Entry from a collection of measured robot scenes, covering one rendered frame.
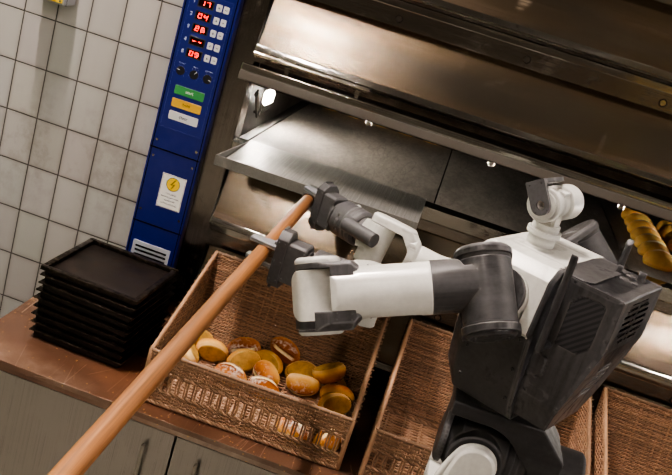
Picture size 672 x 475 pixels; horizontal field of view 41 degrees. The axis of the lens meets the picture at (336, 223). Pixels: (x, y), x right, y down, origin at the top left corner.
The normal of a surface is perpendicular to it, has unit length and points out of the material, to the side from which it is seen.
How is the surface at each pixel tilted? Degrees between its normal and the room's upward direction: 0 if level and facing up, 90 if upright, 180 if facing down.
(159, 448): 90
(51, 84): 90
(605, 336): 90
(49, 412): 90
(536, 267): 42
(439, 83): 70
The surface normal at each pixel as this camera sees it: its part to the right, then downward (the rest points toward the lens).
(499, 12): -0.07, -0.07
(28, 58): -0.19, 0.26
